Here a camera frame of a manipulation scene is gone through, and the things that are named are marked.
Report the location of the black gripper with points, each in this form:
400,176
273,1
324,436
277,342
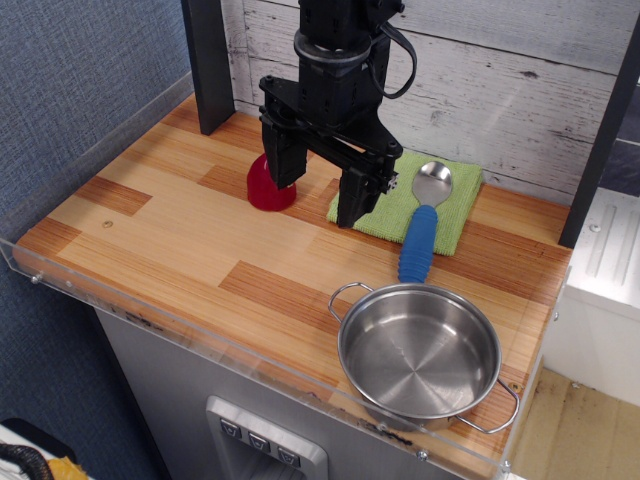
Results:
332,109

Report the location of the blue handled metal spoon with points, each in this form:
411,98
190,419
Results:
432,185

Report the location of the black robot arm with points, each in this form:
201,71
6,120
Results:
341,25

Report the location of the red strawberry shaped toy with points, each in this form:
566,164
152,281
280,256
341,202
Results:
262,191

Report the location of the stainless steel pot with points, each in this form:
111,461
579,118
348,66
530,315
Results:
420,356

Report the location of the clear acrylic table guard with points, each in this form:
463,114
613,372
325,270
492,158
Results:
205,296

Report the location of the grey cabinet with dispenser panel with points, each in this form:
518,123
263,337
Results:
212,417

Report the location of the white ribbed side unit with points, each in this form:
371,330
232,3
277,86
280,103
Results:
593,335

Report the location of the yellow black object corner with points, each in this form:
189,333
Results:
28,452

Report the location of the dark left vertical post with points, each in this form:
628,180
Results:
209,60

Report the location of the dark vertical post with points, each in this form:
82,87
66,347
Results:
612,120
209,60

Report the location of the dark right vertical post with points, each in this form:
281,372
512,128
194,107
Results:
612,120

